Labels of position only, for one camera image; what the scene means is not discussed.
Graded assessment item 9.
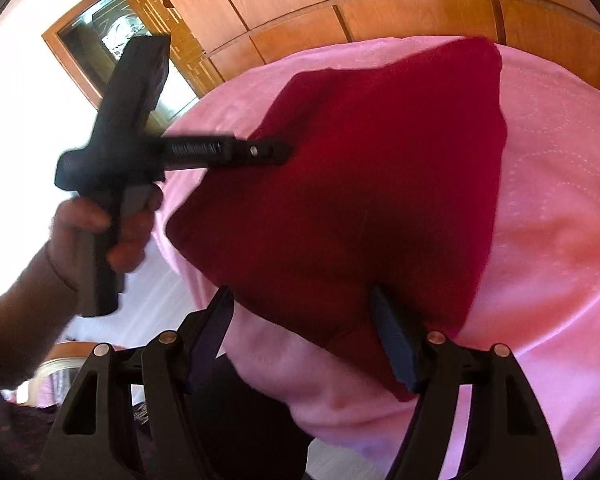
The person's left hand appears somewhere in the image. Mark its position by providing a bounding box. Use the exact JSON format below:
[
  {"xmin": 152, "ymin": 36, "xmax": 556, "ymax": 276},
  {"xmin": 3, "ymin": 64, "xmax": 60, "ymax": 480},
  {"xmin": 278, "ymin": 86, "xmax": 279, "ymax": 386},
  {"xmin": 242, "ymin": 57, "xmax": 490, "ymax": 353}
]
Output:
[{"xmin": 43, "ymin": 183, "xmax": 166, "ymax": 294}]

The dark red garment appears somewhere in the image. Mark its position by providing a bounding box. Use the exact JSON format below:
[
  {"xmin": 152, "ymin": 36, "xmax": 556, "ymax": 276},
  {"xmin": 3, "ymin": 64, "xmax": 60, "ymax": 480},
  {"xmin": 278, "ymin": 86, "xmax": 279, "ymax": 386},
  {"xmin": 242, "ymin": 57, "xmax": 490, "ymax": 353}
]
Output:
[{"xmin": 166, "ymin": 37, "xmax": 507, "ymax": 400}]

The wood framed mirror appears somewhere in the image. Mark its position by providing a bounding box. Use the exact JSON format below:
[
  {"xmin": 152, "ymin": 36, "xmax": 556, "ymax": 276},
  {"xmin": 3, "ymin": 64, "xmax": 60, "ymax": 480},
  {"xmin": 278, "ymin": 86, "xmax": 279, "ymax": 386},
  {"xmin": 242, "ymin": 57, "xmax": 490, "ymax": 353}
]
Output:
[{"xmin": 43, "ymin": 0, "xmax": 199, "ymax": 134}]

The pink bedspread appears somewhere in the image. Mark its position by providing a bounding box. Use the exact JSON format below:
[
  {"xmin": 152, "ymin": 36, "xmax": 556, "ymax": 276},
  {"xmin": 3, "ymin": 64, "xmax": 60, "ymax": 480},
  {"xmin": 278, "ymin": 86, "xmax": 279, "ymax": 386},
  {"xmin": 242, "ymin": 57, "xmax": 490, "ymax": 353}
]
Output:
[{"xmin": 155, "ymin": 37, "xmax": 600, "ymax": 479}]

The person's left forearm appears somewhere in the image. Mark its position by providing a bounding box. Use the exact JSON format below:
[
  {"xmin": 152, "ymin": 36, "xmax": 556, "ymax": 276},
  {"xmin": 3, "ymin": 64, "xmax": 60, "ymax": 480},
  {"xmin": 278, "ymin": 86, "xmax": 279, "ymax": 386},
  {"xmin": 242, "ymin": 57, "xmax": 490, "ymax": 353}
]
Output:
[{"xmin": 0, "ymin": 247, "xmax": 78, "ymax": 389}]

